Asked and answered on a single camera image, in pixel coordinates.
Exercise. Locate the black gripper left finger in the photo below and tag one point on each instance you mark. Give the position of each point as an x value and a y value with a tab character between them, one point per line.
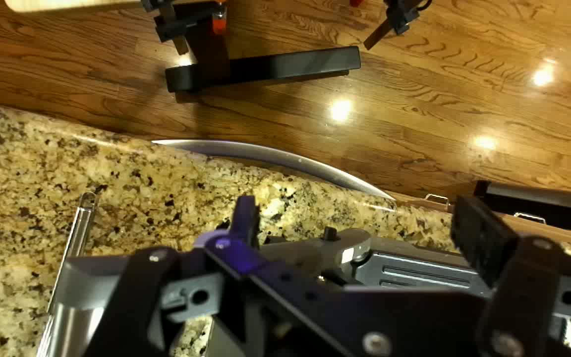
312	309

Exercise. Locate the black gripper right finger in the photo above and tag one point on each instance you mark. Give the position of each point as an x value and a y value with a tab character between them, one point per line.
536	289

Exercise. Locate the black floor stand base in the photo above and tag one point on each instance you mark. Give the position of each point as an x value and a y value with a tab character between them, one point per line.
266	65

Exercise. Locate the black clamp tool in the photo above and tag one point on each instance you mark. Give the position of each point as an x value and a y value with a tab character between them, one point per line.
397	16

